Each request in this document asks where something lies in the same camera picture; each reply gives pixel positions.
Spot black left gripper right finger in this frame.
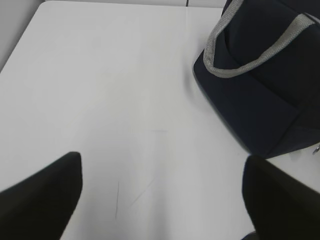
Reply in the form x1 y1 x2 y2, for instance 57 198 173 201
242 155 320 240

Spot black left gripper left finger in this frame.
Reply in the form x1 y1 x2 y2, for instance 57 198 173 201
0 151 83 240

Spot navy and white lunch bag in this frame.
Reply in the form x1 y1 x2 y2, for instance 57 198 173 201
193 0 320 158

